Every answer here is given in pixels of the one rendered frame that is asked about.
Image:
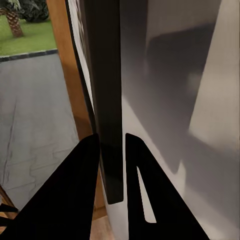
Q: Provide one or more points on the poster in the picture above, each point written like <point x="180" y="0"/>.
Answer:
<point x="96" y="40"/>

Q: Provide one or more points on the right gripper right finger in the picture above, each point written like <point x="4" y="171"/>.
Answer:
<point x="174" y="220"/>

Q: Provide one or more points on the door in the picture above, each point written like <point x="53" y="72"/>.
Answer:
<point x="43" y="114"/>

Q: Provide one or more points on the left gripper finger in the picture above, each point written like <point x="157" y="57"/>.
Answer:
<point x="4" y="221"/>
<point x="7" y="208"/>

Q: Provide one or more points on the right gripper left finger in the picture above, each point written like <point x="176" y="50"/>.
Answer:
<point x="62" y="209"/>

